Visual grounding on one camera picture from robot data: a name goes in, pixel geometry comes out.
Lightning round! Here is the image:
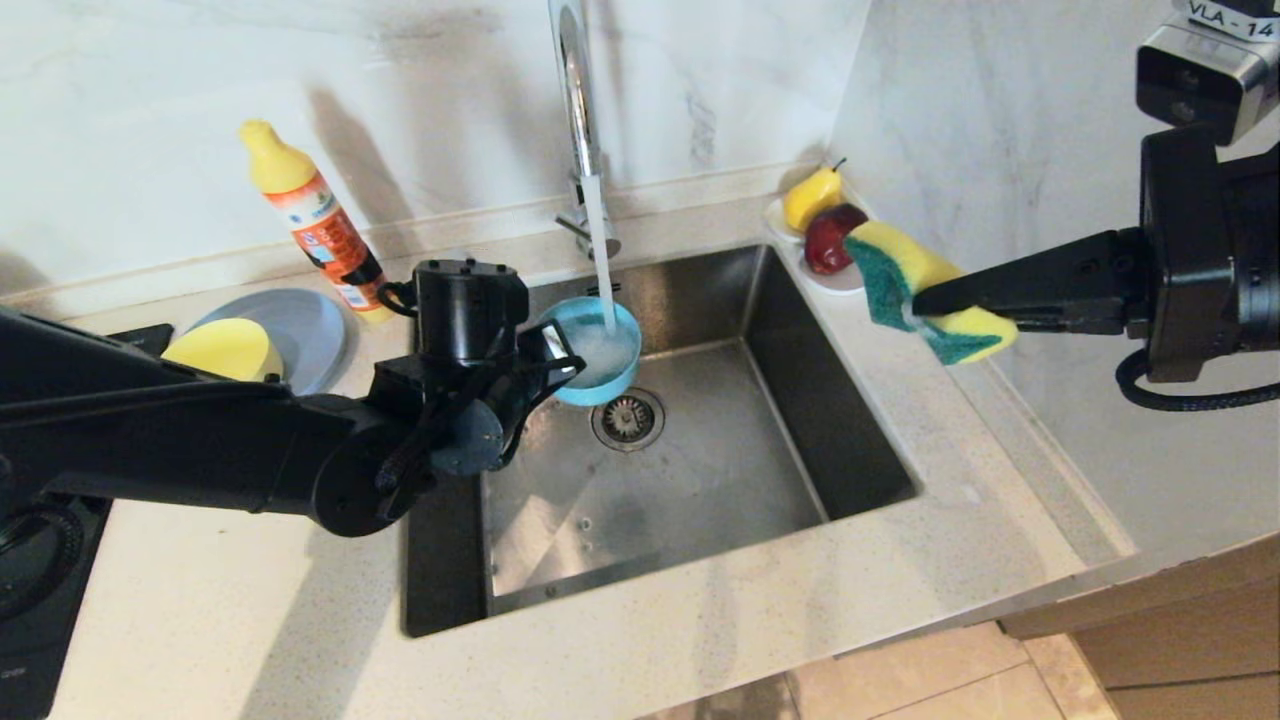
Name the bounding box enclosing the black induction cooktop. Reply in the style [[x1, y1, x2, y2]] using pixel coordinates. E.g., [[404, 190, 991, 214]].
[[0, 323, 176, 720]]

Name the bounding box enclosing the metal sink drain strainer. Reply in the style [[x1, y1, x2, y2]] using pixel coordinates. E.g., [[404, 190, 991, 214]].
[[591, 388, 666, 453]]

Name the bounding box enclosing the stainless steel sink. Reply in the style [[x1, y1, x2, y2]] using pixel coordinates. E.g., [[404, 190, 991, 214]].
[[403, 243, 921, 639]]

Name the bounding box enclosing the blue-grey plate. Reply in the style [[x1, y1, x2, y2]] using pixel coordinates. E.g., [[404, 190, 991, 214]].
[[190, 288, 349, 396]]

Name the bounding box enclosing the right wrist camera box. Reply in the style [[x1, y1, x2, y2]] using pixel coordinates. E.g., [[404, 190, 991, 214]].
[[1135, 0, 1280, 146]]

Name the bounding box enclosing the orange dish soap bottle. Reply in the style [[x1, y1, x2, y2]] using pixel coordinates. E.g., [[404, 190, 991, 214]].
[[240, 120, 401, 323]]

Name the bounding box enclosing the chrome faucet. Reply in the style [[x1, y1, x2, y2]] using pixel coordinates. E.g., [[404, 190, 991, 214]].
[[551, 0, 623, 263]]

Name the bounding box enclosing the yellow sponge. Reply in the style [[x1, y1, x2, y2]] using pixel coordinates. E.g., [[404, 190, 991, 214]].
[[843, 220, 1019, 366]]

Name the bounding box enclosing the light blue bowl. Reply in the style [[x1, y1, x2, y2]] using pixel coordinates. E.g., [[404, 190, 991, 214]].
[[540, 297, 643, 408]]

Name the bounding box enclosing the dark red apple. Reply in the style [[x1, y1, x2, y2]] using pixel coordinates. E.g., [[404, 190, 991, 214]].
[[804, 202, 869, 276]]

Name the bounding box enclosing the yellow pear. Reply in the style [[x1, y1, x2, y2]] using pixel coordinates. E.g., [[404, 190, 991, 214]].
[[782, 157, 848, 234]]

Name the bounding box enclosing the thin braided gripper cable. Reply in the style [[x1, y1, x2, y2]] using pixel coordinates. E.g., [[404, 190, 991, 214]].
[[1115, 348, 1280, 413]]

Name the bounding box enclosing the wooden cabinet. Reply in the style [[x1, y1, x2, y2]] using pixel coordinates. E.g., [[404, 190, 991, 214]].
[[995, 528, 1280, 720]]

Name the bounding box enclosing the pale yellow bowl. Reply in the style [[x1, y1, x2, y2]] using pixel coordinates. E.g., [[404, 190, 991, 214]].
[[160, 318, 285, 384]]

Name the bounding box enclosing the running water stream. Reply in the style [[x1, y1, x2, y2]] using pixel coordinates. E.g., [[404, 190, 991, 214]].
[[582, 175, 621, 336]]

